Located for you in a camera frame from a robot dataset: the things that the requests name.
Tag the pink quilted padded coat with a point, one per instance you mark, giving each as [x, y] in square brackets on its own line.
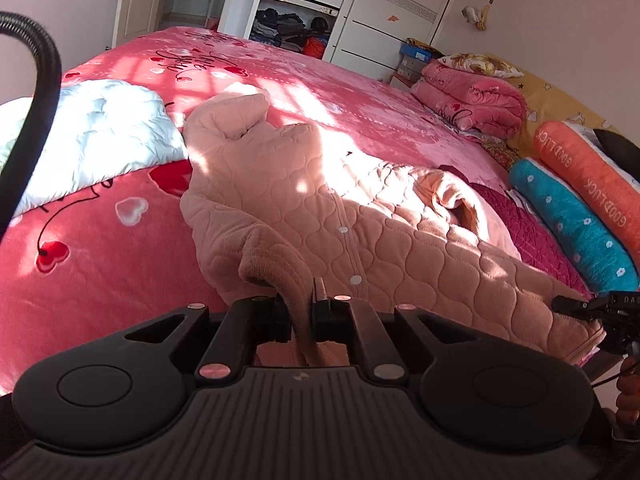
[273, 209]

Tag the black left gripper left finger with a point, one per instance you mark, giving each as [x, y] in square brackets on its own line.
[248, 323]

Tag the blue shoe box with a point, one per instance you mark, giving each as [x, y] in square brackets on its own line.
[416, 53]

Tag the dark folded clothes pile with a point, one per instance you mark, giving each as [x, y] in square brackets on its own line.
[289, 32]

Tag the white wardrobe with shelves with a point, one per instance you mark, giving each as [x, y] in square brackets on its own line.
[365, 35]

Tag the light blue puffer jacket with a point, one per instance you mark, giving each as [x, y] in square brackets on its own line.
[102, 129]

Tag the yellow star print headboard cover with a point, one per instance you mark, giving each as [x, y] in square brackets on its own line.
[548, 102]

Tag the crimson quilted down jacket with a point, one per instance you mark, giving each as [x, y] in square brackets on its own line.
[537, 246]

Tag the folded pink fleece blanket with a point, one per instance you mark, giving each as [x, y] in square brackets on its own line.
[469, 101]

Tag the pink heart print bedspread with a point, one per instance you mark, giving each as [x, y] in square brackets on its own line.
[119, 253]

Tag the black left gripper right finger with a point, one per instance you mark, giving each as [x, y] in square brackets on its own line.
[354, 323]

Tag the wall hook with hanging ornament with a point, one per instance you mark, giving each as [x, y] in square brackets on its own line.
[477, 17]

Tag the floral pillow on blanket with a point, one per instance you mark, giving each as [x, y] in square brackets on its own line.
[481, 64]

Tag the grey stacked shoe boxes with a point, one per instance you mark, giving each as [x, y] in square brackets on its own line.
[407, 73]

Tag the red patterned bed sheet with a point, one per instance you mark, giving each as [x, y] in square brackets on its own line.
[497, 148]

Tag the orange good luck bolster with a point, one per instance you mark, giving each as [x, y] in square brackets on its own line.
[570, 152]

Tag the teal flower print bolster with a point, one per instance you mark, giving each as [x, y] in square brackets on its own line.
[598, 256]

